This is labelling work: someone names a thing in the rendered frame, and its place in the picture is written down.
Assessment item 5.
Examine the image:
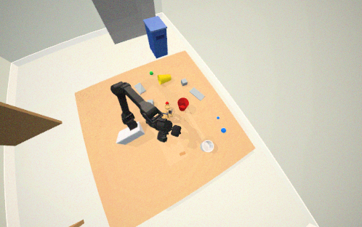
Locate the grey flat bar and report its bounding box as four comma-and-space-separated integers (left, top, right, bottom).
189, 87, 205, 101

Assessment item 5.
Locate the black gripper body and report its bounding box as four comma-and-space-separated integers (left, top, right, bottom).
171, 125, 182, 138

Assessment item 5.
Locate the white paper cup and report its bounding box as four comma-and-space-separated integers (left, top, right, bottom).
200, 140, 214, 152

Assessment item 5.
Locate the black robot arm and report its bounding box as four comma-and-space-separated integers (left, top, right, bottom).
110, 81, 173, 143

